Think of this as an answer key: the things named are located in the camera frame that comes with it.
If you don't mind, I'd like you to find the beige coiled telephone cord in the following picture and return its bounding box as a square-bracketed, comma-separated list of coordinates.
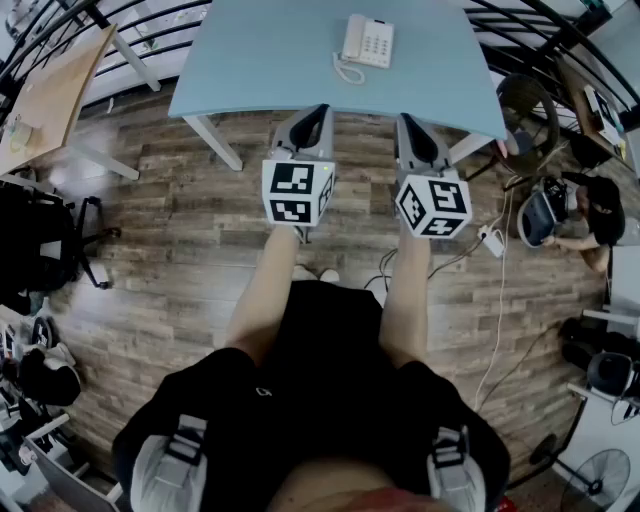
[331, 50, 367, 86]

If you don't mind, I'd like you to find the white table leg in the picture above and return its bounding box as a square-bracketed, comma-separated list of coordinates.
[182, 113, 245, 173]
[448, 131, 497, 165]

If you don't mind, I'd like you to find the white cable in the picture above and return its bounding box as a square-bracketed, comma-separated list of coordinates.
[471, 174, 521, 414]

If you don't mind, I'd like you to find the beige telephone base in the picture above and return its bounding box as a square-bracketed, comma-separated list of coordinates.
[341, 13, 396, 70]

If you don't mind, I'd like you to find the black metal railing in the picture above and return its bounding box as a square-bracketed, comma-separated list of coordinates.
[0, 0, 640, 132]

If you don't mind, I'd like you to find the grey shoulder harness strap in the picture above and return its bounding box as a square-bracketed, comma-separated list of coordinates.
[129, 413, 209, 512]
[426, 424, 487, 512]

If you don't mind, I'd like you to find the black office chair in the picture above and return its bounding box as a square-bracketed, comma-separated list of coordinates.
[0, 178, 123, 314]

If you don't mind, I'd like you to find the person's left forearm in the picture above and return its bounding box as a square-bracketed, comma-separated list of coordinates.
[224, 224, 302, 367]

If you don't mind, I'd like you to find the brown wooden desk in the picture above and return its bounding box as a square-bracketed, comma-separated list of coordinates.
[553, 53, 640, 177]

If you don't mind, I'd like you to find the person's right forearm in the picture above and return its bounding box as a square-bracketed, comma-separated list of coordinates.
[377, 232, 433, 370]

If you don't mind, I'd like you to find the white telephone handset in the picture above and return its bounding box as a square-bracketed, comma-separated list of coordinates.
[341, 14, 369, 63]

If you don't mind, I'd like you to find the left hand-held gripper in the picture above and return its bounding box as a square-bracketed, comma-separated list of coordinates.
[260, 103, 338, 245]

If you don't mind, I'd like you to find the light wooden table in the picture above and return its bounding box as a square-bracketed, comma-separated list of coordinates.
[0, 23, 163, 182]

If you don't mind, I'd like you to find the white printed board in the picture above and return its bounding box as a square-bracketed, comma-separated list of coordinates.
[583, 83, 625, 147]

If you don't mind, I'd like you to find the person's black t-shirt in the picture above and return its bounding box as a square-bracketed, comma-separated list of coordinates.
[111, 278, 512, 512]

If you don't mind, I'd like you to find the dark wicker chair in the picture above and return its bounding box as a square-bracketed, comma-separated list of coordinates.
[493, 73, 562, 179]

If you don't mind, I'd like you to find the black standing fan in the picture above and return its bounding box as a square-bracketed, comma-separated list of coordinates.
[528, 432, 632, 512]

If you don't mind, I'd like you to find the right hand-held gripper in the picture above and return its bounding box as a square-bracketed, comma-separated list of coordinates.
[393, 113, 475, 240]

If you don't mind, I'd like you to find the black cable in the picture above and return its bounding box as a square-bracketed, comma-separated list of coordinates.
[478, 322, 564, 412]
[363, 238, 482, 292]

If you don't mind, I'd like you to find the white power strip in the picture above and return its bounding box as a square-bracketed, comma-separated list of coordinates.
[476, 224, 507, 259]

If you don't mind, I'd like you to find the pale yellow round container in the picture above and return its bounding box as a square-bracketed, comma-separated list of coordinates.
[3, 115, 37, 153]

